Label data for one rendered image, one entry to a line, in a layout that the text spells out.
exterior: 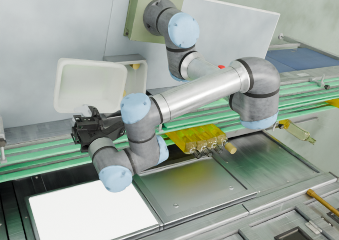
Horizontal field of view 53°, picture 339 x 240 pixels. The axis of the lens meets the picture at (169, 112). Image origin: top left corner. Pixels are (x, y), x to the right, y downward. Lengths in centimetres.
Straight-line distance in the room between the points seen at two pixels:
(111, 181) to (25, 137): 65
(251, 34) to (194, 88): 107
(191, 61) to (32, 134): 70
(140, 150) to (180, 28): 54
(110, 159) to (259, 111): 46
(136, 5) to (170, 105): 65
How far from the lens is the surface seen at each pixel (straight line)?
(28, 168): 145
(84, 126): 102
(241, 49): 191
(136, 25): 143
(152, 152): 90
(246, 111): 106
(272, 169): 181
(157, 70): 164
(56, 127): 151
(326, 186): 182
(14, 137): 146
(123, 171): 88
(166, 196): 145
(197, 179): 156
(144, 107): 81
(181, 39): 127
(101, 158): 92
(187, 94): 87
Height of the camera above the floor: 208
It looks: 48 degrees down
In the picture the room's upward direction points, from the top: 133 degrees clockwise
